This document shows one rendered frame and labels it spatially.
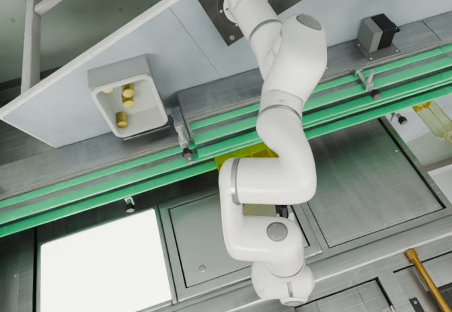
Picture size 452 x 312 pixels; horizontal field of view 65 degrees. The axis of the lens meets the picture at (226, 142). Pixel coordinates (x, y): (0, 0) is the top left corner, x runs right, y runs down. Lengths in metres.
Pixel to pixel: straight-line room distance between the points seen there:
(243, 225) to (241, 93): 0.58
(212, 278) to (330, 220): 0.43
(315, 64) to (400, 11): 0.76
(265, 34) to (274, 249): 0.48
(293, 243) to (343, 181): 0.72
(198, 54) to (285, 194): 0.63
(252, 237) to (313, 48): 0.36
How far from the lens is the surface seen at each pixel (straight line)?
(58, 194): 1.26
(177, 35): 1.06
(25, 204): 1.30
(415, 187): 1.40
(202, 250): 1.20
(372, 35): 1.26
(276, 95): 0.68
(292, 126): 0.62
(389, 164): 1.42
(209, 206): 1.25
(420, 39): 1.40
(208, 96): 1.16
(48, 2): 1.63
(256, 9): 0.92
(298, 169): 0.60
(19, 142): 1.76
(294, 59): 0.66
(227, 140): 1.15
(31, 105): 1.20
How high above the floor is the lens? 1.60
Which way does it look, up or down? 35 degrees down
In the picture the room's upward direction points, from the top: 159 degrees clockwise
